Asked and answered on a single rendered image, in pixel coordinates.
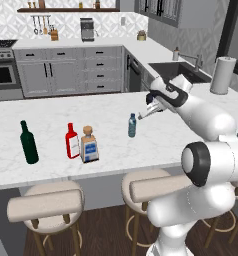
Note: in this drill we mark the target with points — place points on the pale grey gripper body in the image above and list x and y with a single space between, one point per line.
152 108

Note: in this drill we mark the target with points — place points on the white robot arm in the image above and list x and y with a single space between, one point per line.
211 160

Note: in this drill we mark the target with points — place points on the small blue plastic water bottle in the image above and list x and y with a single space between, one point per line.
132 126

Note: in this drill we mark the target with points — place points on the black dishwasher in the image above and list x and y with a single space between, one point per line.
134 75

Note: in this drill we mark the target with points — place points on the dark kitchen sink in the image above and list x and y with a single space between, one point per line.
177 70

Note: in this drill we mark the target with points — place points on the white soap dispenser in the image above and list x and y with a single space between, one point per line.
176 55

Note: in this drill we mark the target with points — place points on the silver tap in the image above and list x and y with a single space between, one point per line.
197 61

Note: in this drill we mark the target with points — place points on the small yellow pot with plant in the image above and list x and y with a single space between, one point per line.
141 35

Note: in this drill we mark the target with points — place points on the cork-stoppered bottle with blue label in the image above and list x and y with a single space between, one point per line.
89 148

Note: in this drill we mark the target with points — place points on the white paper towel roll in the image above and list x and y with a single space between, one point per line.
222 76

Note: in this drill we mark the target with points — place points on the beige round bar stool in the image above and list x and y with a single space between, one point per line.
224 223
46 206
141 191

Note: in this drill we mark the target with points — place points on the red bottle with white label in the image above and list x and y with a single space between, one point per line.
72 143

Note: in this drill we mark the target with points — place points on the grey base cupboards run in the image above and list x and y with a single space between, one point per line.
67 70

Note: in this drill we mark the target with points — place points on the silver coffee machine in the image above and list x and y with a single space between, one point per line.
87 30

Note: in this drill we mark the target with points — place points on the small brown bottle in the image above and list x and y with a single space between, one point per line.
97 4

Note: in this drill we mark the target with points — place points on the wooden knife block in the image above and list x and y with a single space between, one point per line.
54 34

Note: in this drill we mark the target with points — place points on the small yellow jar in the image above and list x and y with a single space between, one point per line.
80 5

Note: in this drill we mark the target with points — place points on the dark green glass bottle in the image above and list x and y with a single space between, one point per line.
29 146

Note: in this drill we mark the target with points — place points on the brown jar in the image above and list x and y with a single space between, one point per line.
41 4

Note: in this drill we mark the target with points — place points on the steel oven with hob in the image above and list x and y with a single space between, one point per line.
2 71

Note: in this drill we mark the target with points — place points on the white wall socket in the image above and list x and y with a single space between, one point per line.
123 21

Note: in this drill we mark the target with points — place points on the dark glazed wall cupboards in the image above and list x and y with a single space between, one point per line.
159 10

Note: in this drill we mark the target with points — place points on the dark window frame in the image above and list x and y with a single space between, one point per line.
229 30

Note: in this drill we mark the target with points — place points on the dark wooden wall shelf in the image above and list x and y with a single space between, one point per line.
67 10

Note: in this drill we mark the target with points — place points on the rail with hanging tools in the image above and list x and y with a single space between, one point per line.
40 25

